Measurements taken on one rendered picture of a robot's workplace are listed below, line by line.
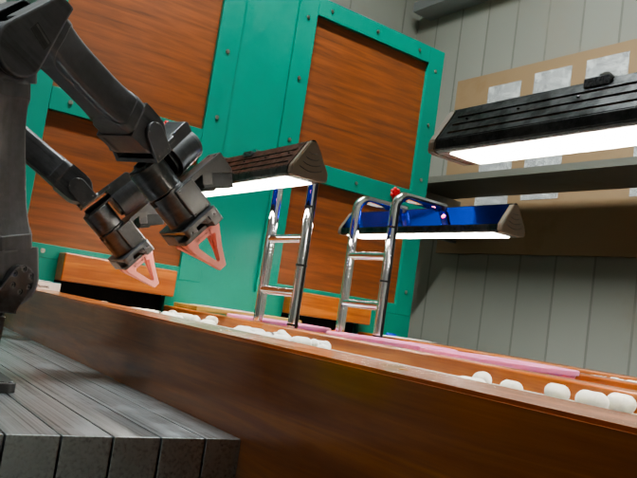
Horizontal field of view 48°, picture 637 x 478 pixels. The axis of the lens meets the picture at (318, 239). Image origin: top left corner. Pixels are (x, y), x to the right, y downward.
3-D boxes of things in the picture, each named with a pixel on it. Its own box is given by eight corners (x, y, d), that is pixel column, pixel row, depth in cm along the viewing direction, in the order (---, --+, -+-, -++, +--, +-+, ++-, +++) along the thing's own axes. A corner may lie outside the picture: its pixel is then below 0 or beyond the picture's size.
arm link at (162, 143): (170, 157, 119) (144, 92, 113) (212, 159, 115) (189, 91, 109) (129, 196, 111) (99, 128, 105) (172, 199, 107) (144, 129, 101)
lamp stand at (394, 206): (373, 377, 165) (399, 188, 169) (323, 365, 181) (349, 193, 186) (433, 383, 175) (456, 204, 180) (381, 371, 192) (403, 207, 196)
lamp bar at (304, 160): (291, 174, 128) (297, 134, 129) (157, 193, 179) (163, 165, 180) (327, 183, 132) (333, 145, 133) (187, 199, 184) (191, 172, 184)
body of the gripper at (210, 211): (193, 216, 118) (166, 180, 115) (222, 214, 110) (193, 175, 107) (165, 241, 115) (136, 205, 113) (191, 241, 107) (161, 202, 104)
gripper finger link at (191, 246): (223, 253, 121) (191, 210, 117) (244, 254, 115) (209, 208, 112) (194, 280, 118) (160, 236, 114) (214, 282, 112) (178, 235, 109)
